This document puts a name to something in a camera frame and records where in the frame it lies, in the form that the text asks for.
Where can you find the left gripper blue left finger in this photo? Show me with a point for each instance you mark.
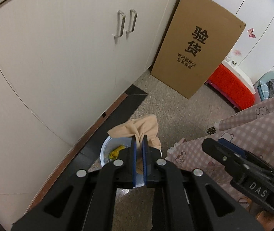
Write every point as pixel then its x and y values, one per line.
pixel 133 158

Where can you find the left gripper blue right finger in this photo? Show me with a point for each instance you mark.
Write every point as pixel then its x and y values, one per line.
pixel 144 158

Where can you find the beige cloth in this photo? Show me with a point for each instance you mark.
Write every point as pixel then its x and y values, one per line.
pixel 140 127

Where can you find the white round trash bin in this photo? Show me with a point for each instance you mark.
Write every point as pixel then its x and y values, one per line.
pixel 121 166

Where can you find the yellow wrapper in bin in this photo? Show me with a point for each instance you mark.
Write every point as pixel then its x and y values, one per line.
pixel 113 155

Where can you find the pink checkered bed sheet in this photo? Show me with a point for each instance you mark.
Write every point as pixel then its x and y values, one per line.
pixel 251 129

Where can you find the red storage box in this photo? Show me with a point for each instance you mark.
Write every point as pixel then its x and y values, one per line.
pixel 230 87

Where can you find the brown cardboard box with print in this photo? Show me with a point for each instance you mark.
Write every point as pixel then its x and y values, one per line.
pixel 200 36

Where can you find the white curved cabinet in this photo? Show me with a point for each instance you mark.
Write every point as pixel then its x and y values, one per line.
pixel 60 70

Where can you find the right metal cabinet handle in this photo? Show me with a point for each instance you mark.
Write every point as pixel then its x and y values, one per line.
pixel 133 18

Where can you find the metal cabinet handle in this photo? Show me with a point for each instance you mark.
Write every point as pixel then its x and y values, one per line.
pixel 133 18
pixel 121 17

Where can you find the left metal cabinet handle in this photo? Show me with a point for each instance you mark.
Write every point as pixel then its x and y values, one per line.
pixel 121 17

